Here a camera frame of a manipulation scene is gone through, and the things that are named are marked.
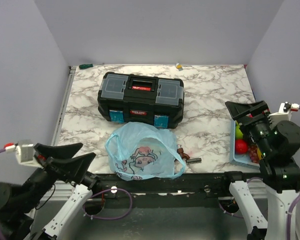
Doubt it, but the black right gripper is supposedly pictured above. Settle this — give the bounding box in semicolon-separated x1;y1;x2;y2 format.
226;98;275;155

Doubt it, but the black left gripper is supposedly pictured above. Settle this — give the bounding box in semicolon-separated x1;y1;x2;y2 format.
19;142;97;212

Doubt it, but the green fake apple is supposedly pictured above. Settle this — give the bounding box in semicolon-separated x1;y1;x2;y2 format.
234;125;244;140

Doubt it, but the red fake fruit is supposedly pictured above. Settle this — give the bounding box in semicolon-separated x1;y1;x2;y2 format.
234;139;249;155

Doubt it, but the purple fake grape bunch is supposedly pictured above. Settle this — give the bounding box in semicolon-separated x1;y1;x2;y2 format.
247;144;260;164

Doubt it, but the light blue plastic bag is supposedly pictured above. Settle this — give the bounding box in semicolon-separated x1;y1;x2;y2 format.
105;122;186;181

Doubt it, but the yellow fake fruit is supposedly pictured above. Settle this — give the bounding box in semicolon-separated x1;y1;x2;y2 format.
256;148;263;160

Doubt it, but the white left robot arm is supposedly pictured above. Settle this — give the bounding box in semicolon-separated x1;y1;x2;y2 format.
0;140;101;240

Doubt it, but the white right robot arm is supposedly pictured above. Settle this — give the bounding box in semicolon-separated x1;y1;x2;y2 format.
220;101;300;240

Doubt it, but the light blue plastic basket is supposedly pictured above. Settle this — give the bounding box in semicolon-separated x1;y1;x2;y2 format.
229;120;260;170

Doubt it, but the small metal spring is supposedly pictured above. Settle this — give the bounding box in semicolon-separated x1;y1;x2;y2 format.
185;157;202;165

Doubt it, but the brown faucet tap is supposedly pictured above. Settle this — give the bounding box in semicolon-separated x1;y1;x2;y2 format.
176;144;190;161

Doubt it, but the small yellow blue object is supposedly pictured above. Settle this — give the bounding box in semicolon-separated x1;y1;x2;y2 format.
175;63;183;71

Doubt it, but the black plastic toolbox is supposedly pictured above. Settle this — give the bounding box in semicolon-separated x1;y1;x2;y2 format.
97;72;185;129

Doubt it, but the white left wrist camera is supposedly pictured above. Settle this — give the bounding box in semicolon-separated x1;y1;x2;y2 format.
3;139;42;168

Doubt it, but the black metal base rail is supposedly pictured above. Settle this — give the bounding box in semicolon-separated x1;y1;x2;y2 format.
39;172;256;208

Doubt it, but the green handled screwdriver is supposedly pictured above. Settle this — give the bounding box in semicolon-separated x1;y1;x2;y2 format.
78;63;104;70

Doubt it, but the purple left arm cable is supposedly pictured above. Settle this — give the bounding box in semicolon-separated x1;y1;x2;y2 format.
0;147;133;240

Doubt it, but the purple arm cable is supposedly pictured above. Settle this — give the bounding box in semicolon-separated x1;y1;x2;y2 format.
218;106;300;240
0;147;133;240

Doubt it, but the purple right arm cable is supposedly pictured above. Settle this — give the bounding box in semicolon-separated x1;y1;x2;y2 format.
218;106;300;240

